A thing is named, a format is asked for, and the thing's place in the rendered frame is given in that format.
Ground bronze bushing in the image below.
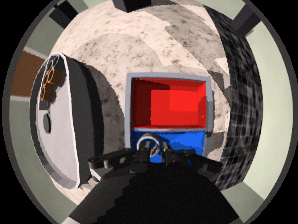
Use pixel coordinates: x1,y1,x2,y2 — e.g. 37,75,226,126
48,68,63,85
43,73,55,88
41,86,54,101

